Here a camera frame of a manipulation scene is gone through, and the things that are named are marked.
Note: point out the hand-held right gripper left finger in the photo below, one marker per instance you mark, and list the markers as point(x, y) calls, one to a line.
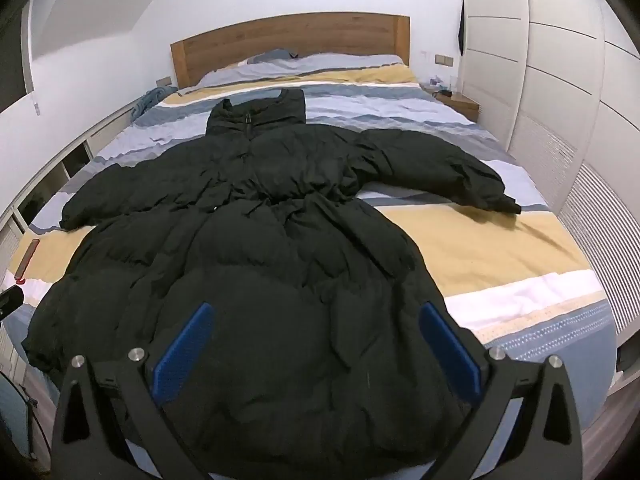
point(182, 352)

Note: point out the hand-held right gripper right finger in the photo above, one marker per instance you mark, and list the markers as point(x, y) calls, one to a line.
point(450, 355)

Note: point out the black puffer coat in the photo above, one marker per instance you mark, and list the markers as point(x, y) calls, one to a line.
point(300, 260)

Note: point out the red flat object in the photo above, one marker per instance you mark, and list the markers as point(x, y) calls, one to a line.
point(27, 260)

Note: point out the striped bed cover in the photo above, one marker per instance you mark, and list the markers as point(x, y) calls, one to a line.
point(475, 250)

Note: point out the white low shelf cabinet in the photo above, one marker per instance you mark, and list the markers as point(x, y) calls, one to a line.
point(60, 165)

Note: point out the blue crumpled cloth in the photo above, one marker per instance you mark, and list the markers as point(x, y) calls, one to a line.
point(150, 100)

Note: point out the wooden nightstand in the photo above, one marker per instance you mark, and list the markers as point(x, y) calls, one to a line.
point(462, 104)

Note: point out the blue-grey pillow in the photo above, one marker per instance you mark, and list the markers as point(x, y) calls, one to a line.
point(272, 55)

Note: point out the white wardrobe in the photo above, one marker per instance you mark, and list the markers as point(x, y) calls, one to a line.
point(550, 60)

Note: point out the wooden headboard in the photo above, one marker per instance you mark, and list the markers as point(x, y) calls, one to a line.
point(300, 35)

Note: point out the wall socket plate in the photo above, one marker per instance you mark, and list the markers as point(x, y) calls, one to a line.
point(163, 80)

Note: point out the wall switch plate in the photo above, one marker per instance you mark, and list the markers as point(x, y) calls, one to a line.
point(443, 60)

